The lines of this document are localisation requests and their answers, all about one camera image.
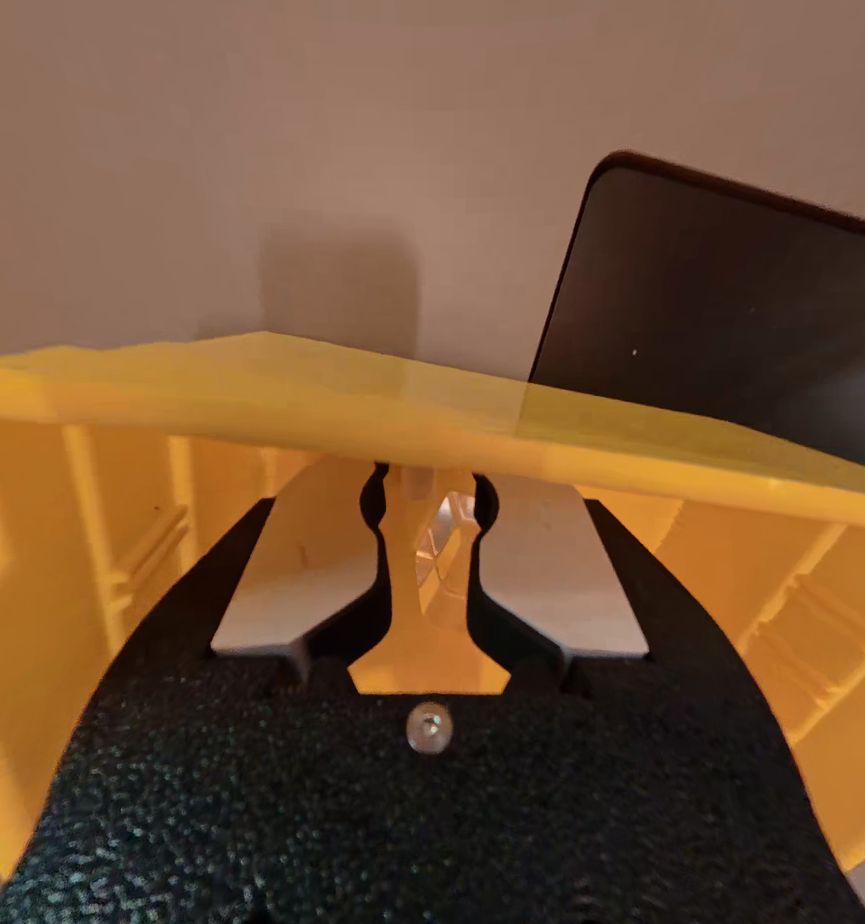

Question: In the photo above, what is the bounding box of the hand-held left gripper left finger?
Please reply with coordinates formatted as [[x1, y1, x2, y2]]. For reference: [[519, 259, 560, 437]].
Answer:
[[211, 460, 393, 658]]

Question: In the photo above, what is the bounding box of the yellow plastic bin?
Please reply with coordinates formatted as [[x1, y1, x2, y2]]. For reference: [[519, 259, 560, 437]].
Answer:
[[0, 333, 865, 882]]

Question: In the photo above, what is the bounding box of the dark rounded panel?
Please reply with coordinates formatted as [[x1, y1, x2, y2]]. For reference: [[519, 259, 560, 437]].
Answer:
[[527, 152, 865, 475]]

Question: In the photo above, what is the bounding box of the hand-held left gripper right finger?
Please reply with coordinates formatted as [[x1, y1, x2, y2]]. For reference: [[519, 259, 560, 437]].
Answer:
[[469, 470, 650, 662]]

